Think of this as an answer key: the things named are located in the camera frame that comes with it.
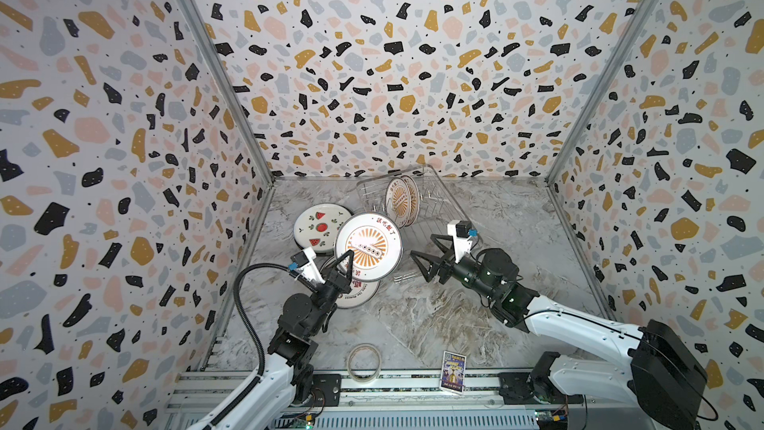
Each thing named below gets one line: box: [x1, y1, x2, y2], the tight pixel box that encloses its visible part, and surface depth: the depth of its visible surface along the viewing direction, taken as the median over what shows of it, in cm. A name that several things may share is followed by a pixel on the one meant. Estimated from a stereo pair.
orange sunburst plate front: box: [335, 212, 403, 283], surface depth 77 cm
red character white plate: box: [335, 278, 382, 310], surface depth 90 cm
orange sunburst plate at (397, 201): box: [383, 177, 411, 229], surface depth 105 cm
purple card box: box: [439, 350, 467, 395], surface depth 77 cm
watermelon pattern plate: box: [293, 203, 355, 254], surface depth 105 cm
